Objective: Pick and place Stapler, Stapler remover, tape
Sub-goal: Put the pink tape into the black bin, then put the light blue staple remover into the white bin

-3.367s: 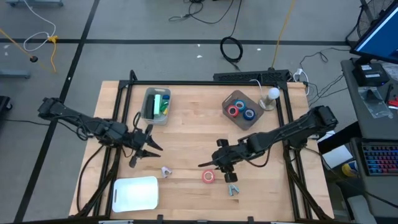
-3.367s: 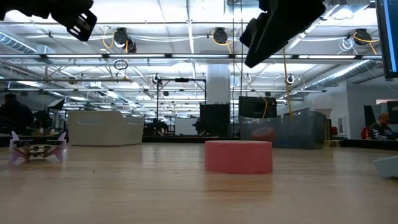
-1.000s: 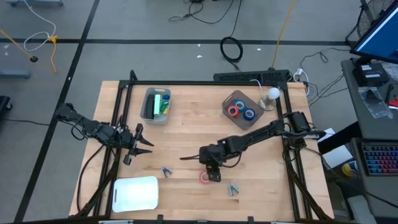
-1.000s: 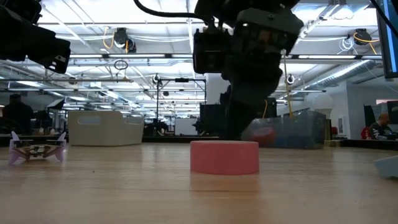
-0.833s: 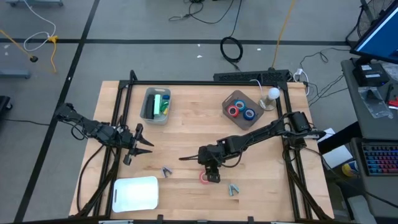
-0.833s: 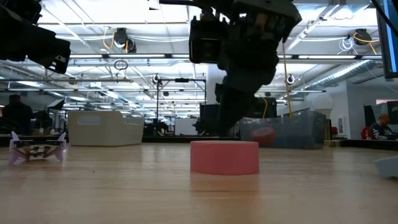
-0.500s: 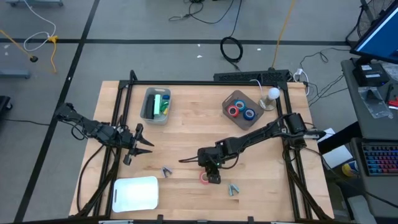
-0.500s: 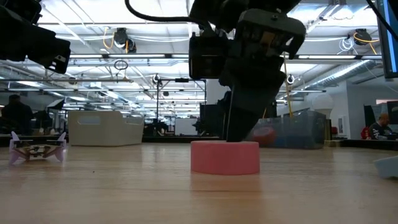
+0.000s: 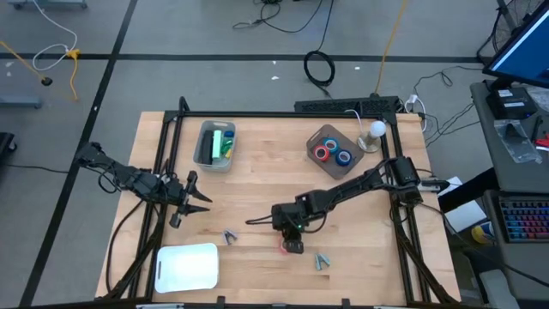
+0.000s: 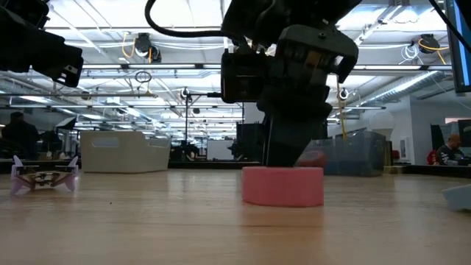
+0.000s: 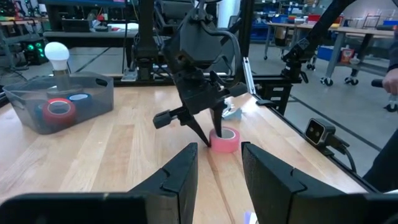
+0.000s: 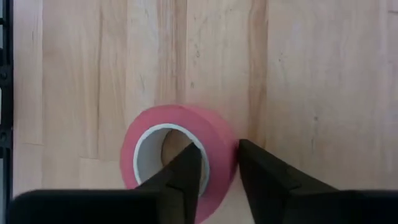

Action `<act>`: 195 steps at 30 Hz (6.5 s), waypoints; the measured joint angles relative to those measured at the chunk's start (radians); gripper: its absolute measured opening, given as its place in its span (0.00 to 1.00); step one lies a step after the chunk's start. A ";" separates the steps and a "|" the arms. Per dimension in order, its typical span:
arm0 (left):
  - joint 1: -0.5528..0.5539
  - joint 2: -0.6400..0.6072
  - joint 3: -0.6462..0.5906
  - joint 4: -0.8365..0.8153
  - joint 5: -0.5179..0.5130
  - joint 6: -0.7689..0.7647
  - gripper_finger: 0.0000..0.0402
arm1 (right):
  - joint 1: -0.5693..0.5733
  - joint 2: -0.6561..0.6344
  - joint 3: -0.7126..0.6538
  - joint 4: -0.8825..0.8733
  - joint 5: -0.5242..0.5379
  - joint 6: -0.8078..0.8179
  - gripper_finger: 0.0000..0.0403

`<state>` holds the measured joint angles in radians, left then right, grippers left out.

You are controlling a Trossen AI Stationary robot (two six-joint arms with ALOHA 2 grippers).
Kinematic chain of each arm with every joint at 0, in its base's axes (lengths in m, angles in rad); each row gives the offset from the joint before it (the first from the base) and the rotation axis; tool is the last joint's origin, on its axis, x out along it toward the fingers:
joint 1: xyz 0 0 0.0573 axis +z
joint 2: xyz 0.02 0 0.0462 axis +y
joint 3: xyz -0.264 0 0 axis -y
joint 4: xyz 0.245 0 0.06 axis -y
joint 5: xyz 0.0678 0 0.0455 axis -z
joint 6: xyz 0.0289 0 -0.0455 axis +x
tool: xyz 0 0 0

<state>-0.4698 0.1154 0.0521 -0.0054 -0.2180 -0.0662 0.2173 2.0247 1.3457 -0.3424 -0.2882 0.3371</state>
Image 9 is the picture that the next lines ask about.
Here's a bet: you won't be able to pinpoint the grey desk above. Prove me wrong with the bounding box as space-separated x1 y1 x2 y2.
468 80 549 301

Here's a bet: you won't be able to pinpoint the black arm base cable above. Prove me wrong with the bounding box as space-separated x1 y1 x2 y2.
105 199 145 294

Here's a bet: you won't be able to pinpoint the black perforated bar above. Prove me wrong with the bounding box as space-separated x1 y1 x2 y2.
293 95 401 116

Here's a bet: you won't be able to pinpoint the red tape roll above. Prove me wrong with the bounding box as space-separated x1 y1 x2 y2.
312 144 331 163

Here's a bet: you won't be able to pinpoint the yellow cable with plug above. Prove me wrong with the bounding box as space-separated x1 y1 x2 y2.
0 40 81 102

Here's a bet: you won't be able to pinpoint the white floor cable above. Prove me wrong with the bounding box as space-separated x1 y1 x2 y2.
32 0 78 72

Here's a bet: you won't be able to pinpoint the white plastic bin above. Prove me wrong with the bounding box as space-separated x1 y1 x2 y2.
154 242 220 294

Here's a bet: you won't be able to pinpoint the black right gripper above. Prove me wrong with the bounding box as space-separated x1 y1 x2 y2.
271 201 317 255

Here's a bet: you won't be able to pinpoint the orange-yellow floor cable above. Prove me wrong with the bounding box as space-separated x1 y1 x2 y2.
373 0 407 96

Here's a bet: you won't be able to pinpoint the black chair base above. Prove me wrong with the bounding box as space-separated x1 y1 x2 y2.
0 131 18 154

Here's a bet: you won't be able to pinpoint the grey staple remover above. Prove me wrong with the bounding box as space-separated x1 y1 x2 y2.
314 252 331 272

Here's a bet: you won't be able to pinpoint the black mini computer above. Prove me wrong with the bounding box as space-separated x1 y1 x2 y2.
485 86 538 121

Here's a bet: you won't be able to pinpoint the mint green stapler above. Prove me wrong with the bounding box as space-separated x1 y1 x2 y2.
212 130 223 161

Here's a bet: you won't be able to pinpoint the backlit keyboard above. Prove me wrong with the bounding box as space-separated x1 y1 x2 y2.
498 196 549 245

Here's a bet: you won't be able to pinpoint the black table frame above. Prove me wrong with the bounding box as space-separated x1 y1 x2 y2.
94 96 462 308

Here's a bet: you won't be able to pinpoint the clear plastic bag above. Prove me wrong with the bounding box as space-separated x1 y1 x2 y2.
492 118 543 165

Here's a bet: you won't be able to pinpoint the thin black floor cable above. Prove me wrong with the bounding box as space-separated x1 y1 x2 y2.
6 164 70 175

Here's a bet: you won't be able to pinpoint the dark blue tape roll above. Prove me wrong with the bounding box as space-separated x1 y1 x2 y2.
335 148 353 167

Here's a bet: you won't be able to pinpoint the yellow and blue item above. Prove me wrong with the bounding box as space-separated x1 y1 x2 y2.
470 221 495 246

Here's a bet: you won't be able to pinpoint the grey floor bar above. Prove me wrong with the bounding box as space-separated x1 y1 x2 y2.
0 95 43 110

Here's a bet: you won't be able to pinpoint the grey plastic bin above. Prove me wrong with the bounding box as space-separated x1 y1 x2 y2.
192 120 237 173

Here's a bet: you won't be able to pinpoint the white paper sheet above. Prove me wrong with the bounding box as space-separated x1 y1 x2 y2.
443 199 488 233

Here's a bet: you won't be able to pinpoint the white plug adapter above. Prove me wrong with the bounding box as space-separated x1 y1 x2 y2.
404 94 427 133

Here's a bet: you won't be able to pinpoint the brown plastic bin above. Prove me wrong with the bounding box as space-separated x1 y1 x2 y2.
306 123 365 180

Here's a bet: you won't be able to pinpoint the coiled black cable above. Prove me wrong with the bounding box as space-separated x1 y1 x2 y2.
302 50 336 99

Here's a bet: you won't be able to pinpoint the black floor fan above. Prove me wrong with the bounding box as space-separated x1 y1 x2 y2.
490 0 545 53

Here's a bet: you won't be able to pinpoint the tangled black cables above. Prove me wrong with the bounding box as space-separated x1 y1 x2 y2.
411 64 484 149

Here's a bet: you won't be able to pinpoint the grey chair seat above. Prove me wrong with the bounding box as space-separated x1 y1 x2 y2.
478 268 522 309

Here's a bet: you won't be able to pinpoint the white lamp cable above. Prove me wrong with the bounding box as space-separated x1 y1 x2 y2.
342 108 365 135

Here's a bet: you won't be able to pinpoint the computer monitor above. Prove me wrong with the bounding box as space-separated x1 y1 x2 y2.
481 0 549 90

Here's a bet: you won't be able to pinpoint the bulb lamp with brass base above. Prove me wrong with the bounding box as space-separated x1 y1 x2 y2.
357 120 388 155

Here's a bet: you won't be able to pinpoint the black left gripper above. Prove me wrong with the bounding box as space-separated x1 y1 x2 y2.
161 170 214 229

